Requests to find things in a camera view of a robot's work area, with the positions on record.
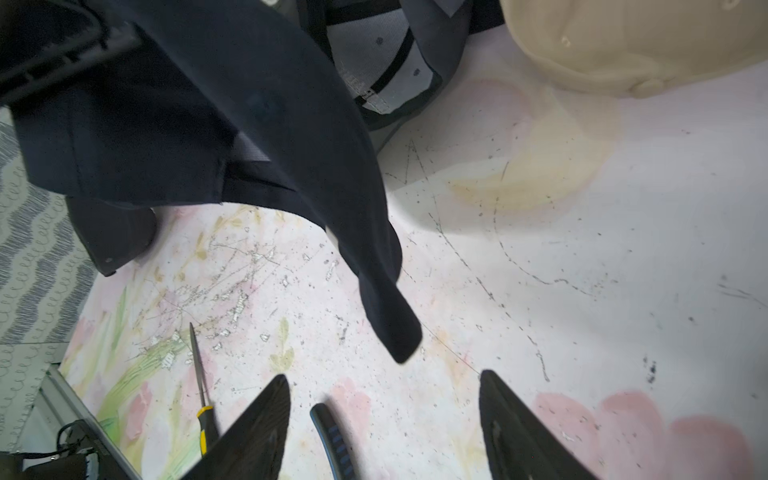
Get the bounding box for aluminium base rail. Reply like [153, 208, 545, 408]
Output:
[1, 364, 140, 479]

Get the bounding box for yellow handled screwdriver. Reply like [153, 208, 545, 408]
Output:
[189, 323, 220, 456]

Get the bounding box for navy baseball cap metal buckle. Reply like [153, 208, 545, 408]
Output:
[9, 1, 422, 363]

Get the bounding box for beige baseball cap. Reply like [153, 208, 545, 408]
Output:
[501, 0, 767, 98]

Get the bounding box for blue handled pliers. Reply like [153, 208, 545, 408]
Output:
[310, 403, 359, 480]

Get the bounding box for dark grey baseball cap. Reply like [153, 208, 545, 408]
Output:
[65, 196, 158, 277]

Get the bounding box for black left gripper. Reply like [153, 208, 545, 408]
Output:
[1, 0, 142, 106]

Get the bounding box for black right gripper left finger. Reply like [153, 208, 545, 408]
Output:
[183, 374, 291, 480]

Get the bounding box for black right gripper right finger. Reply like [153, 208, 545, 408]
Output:
[479, 369, 595, 480]

